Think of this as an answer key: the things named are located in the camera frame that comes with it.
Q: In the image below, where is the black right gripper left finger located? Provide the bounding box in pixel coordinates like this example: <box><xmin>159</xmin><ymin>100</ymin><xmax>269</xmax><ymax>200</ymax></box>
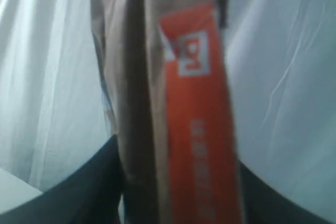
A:
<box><xmin>1</xmin><ymin>135</ymin><xmax>124</xmax><ymax>224</ymax></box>

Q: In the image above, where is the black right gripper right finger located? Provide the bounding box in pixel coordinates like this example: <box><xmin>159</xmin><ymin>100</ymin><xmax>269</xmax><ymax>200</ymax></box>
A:
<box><xmin>238</xmin><ymin>161</ymin><xmax>329</xmax><ymax>224</ymax></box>

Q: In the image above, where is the brown pouch orange label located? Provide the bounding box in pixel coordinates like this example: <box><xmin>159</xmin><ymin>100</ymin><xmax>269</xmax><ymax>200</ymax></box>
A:
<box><xmin>91</xmin><ymin>0</ymin><xmax>244</xmax><ymax>223</ymax></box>

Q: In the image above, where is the white backdrop curtain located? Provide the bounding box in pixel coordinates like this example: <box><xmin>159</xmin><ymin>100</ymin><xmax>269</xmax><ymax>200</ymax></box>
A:
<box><xmin>1</xmin><ymin>0</ymin><xmax>335</xmax><ymax>221</ymax></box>

